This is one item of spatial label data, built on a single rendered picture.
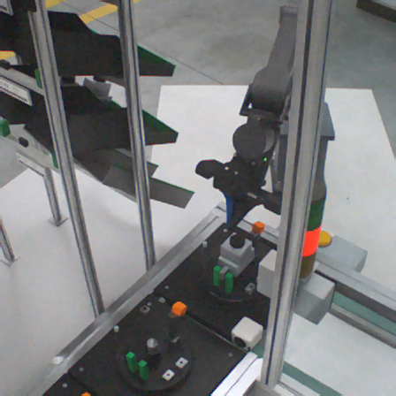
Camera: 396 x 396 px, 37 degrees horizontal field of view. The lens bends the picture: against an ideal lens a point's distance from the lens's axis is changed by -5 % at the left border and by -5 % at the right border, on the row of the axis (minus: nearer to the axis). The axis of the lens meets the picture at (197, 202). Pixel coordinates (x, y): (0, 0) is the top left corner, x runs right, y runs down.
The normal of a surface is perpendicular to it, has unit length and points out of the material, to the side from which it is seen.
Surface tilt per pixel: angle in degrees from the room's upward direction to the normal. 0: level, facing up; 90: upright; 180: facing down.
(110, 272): 0
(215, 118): 0
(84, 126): 90
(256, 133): 60
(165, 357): 0
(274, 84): 14
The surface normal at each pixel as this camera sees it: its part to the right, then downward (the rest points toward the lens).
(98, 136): 0.67, 0.51
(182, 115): -0.02, -0.72
